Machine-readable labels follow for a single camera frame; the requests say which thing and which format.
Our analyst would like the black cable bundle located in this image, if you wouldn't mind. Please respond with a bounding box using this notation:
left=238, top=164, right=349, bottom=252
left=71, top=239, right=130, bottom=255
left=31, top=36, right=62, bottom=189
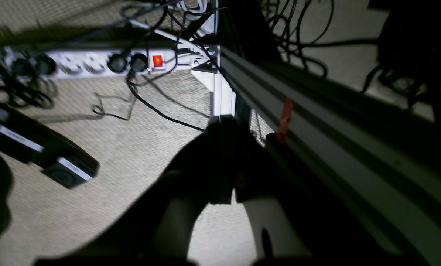
left=0, top=55, right=58, bottom=109

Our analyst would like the aluminium table frame rail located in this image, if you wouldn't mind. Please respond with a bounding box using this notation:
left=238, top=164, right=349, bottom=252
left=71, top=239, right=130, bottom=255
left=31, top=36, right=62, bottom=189
left=218, top=47, right=441, bottom=266

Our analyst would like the white power strip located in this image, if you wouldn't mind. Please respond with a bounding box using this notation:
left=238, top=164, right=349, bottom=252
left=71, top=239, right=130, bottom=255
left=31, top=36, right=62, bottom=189
left=0, top=48, right=206, bottom=80

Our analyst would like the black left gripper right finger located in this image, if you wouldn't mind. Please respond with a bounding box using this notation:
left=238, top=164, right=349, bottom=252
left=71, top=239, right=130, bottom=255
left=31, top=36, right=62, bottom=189
left=236, top=122, right=428, bottom=266

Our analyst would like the black power adapter brick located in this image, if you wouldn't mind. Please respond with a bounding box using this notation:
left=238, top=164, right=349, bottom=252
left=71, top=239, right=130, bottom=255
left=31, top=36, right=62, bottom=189
left=0, top=102, right=100, bottom=189

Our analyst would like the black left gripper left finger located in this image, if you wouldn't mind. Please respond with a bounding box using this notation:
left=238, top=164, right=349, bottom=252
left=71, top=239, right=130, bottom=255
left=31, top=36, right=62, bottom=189
left=36, top=118, right=236, bottom=266

